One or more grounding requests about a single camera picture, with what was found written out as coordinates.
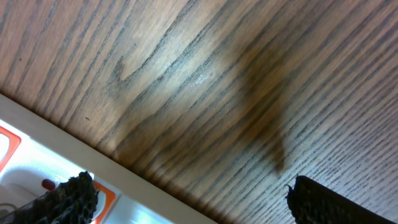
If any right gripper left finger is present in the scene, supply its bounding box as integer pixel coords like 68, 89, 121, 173
1, 171, 99, 224

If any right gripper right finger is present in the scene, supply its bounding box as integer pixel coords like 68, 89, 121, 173
285, 175, 394, 224

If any white power strip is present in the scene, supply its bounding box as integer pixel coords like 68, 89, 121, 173
1, 96, 210, 223

